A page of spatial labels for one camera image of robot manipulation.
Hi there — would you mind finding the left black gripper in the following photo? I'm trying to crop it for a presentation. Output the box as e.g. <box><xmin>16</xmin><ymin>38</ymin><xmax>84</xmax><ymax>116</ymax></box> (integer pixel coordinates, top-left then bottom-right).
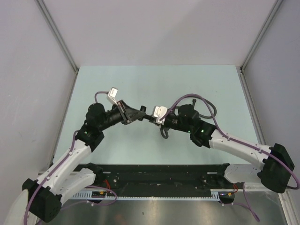
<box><xmin>98</xmin><ymin>100</ymin><xmax>146</xmax><ymax>131</ymax></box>

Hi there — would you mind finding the black T-shaped connector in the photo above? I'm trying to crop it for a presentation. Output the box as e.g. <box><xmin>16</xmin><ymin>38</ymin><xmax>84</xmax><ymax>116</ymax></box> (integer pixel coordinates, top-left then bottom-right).
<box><xmin>138</xmin><ymin>105</ymin><xmax>152</xmax><ymax>121</ymax></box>

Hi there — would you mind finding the dark corrugated flexible hose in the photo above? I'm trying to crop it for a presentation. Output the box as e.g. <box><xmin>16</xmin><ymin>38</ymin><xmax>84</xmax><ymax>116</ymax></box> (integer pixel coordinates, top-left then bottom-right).
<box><xmin>160</xmin><ymin>97</ymin><xmax>218</xmax><ymax>139</ymax></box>

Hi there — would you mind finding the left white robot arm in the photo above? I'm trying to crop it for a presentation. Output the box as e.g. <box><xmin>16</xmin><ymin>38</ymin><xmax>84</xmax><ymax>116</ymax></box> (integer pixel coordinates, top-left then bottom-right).
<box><xmin>22</xmin><ymin>100</ymin><xmax>146</xmax><ymax>225</ymax></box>

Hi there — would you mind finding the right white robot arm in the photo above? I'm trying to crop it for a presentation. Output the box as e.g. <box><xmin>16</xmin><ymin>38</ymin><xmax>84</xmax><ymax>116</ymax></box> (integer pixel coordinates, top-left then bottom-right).
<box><xmin>146</xmin><ymin>104</ymin><xmax>294</xmax><ymax>193</ymax></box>

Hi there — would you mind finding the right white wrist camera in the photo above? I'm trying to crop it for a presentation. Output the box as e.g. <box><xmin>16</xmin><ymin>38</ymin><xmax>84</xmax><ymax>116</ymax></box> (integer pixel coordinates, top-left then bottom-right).
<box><xmin>152</xmin><ymin>106</ymin><xmax>168</xmax><ymax>125</ymax></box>

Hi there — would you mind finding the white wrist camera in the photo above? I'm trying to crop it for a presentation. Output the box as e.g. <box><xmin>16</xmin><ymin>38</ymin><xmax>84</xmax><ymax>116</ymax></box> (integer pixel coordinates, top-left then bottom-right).
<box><xmin>152</xmin><ymin>106</ymin><xmax>168</xmax><ymax>125</ymax></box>
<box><xmin>106</xmin><ymin>87</ymin><xmax>118</xmax><ymax>105</ymax></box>

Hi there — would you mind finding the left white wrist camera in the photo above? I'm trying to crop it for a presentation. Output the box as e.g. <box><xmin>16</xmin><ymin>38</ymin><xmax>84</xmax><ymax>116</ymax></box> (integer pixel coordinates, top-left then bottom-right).
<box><xmin>106</xmin><ymin>87</ymin><xmax>118</xmax><ymax>105</ymax></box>

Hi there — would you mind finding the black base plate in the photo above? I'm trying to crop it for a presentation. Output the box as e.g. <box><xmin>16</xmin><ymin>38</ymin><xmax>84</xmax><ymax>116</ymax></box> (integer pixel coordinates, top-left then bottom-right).
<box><xmin>74</xmin><ymin>163</ymin><xmax>242</xmax><ymax>195</ymax></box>

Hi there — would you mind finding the white slotted cable duct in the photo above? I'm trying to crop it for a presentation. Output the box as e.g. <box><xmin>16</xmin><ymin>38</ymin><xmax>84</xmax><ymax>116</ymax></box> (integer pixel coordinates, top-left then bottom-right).
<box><xmin>75</xmin><ymin>188</ymin><xmax>237</xmax><ymax>201</ymax></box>

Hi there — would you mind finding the left aluminium corner post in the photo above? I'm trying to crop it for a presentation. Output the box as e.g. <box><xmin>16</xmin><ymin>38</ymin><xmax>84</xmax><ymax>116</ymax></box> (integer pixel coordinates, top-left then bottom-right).
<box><xmin>35</xmin><ymin>0</ymin><xmax>79</xmax><ymax>72</ymax></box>

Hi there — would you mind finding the aluminium corner post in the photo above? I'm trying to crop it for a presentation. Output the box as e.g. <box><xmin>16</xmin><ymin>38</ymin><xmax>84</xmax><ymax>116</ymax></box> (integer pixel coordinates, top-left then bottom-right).
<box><xmin>35</xmin><ymin>0</ymin><xmax>79</xmax><ymax>72</ymax></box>
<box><xmin>239</xmin><ymin>0</ymin><xmax>284</xmax><ymax>71</ymax></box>

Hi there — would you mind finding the right aluminium corner post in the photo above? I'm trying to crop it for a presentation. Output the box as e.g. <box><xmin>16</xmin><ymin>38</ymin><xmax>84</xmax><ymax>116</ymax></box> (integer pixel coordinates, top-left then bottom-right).
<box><xmin>239</xmin><ymin>0</ymin><xmax>284</xmax><ymax>71</ymax></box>

